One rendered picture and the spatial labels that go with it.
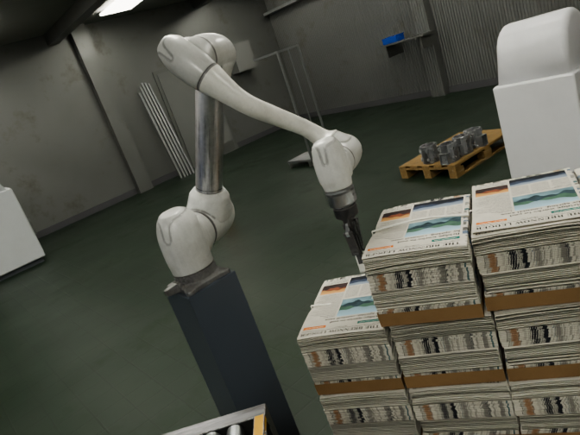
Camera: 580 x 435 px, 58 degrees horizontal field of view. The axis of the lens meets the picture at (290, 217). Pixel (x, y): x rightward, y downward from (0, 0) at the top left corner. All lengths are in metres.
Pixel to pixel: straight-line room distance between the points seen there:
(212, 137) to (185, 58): 0.34
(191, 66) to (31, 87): 9.23
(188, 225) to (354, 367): 0.71
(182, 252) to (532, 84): 3.05
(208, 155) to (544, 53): 2.88
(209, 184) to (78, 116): 9.08
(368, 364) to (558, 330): 0.54
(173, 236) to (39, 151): 8.96
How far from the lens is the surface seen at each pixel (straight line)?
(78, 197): 10.80
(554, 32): 4.17
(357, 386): 1.72
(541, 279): 1.48
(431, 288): 1.47
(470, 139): 5.58
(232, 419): 1.50
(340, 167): 1.53
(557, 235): 1.43
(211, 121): 1.83
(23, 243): 8.40
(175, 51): 1.65
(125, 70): 11.36
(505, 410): 1.71
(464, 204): 1.64
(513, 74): 4.28
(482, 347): 1.59
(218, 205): 1.92
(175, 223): 1.79
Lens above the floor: 1.64
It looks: 17 degrees down
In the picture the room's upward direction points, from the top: 19 degrees counter-clockwise
